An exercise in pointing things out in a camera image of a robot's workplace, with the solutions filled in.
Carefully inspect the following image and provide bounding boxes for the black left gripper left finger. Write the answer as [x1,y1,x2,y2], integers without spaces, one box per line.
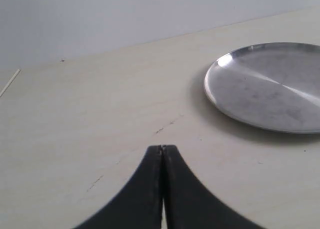
[76,145,163,229]

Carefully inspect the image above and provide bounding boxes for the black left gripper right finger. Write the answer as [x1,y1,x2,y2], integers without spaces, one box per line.
[162,145,261,229]

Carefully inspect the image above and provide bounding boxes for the round steel plate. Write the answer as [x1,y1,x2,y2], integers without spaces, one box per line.
[203,42,320,134]

